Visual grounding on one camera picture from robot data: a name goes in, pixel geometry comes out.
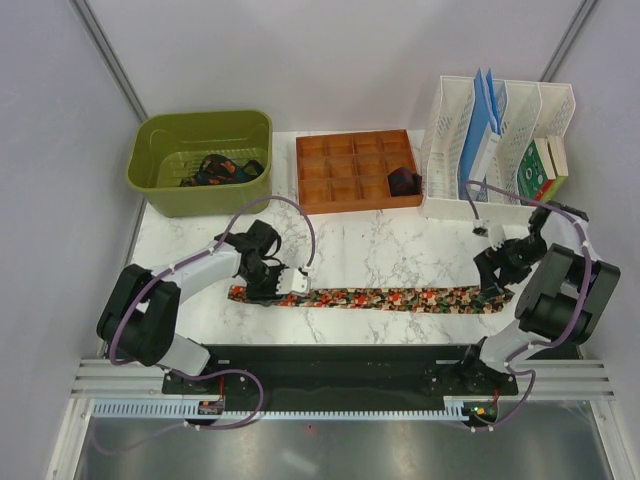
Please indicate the colourful floral patterned tie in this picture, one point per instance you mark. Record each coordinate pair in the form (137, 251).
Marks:
(464, 300)

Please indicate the beige paperback book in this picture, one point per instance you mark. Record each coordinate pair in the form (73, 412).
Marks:
(558, 155)

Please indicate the white booklet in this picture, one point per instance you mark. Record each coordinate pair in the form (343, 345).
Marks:
(483, 148)

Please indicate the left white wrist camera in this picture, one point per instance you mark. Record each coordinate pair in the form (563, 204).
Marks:
(293, 280)

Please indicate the white slotted cable duct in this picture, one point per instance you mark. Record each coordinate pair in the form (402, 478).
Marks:
(192, 409)

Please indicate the orange compartment tray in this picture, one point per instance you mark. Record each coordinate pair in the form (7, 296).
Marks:
(346, 172)

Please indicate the dark blue orange tie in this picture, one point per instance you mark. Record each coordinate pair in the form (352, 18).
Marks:
(216, 169)

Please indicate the blue folder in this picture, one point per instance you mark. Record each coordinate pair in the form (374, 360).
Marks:
(490, 104)

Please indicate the olive green plastic bin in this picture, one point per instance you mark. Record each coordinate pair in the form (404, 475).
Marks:
(169, 148)

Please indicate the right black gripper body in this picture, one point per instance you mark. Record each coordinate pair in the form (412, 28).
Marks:
(513, 260)

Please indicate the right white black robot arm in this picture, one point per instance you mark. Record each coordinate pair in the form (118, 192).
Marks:
(568, 288)

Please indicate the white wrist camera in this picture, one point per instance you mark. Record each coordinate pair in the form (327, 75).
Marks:
(494, 233)
(293, 280)

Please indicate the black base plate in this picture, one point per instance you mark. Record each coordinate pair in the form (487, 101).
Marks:
(378, 377)

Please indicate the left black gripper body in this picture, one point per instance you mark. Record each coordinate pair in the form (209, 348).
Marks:
(263, 279)

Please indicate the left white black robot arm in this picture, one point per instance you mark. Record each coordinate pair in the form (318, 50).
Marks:
(139, 319)

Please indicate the white plastic file organizer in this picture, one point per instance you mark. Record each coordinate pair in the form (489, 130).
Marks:
(534, 110)

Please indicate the aluminium frame rail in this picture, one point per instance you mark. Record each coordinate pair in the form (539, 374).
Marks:
(559, 425)

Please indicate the green book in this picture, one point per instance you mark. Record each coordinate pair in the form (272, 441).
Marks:
(536, 177)

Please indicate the rolled dark red tie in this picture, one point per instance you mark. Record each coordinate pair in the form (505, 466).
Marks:
(403, 182)

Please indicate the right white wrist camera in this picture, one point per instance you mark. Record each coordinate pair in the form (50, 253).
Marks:
(494, 233)

